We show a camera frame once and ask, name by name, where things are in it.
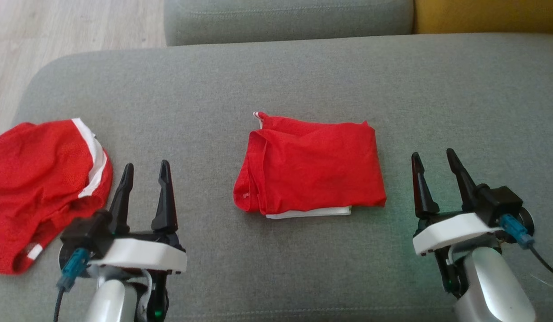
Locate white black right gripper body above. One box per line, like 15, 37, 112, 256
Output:
413, 212, 502, 298

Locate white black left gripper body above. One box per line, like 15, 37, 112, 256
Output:
89, 232, 187, 322

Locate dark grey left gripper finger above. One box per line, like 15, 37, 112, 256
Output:
109, 163, 135, 235
151, 160, 178, 232

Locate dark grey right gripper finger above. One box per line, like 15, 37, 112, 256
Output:
411, 152, 440, 220
446, 148, 481, 211

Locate red shorts with white stripe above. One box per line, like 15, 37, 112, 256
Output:
0, 118, 113, 275

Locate red basketball jersey white sleeves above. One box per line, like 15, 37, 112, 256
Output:
233, 112, 388, 220

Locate large yellow sofa back cushion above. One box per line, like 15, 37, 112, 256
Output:
412, 0, 553, 36

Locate large grey sofa seat cushion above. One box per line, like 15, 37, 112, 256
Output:
0, 32, 553, 322

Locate grey sofa back cushion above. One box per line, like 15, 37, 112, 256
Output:
163, 0, 415, 47

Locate right camera cable teal plug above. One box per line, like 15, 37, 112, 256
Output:
500, 214, 553, 280

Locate camera cable teal plug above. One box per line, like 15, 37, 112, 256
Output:
53, 248, 90, 322
500, 214, 553, 280

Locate left camera cable teal plug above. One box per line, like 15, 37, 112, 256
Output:
53, 248, 90, 322

